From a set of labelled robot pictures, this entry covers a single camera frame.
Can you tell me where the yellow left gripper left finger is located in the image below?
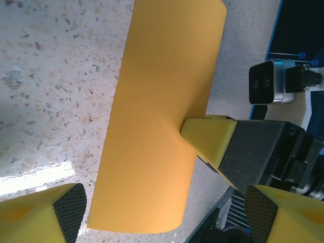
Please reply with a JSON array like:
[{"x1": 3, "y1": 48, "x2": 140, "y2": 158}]
[{"x1": 0, "y1": 183, "x2": 88, "y2": 243}]

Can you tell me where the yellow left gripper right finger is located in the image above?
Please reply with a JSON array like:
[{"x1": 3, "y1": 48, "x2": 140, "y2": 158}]
[{"x1": 244, "y1": 184, "x2": 324, "y2": 243}]

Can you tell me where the orange cloth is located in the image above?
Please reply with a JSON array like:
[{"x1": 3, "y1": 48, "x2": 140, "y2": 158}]
[{"x1": 87, "y1": 0, "x2": 228, "y2": 235}]

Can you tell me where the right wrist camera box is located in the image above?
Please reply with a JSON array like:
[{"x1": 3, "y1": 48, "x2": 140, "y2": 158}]
[{"x1": 249, "y1": 60, "x2": 297, "y2": 105}]

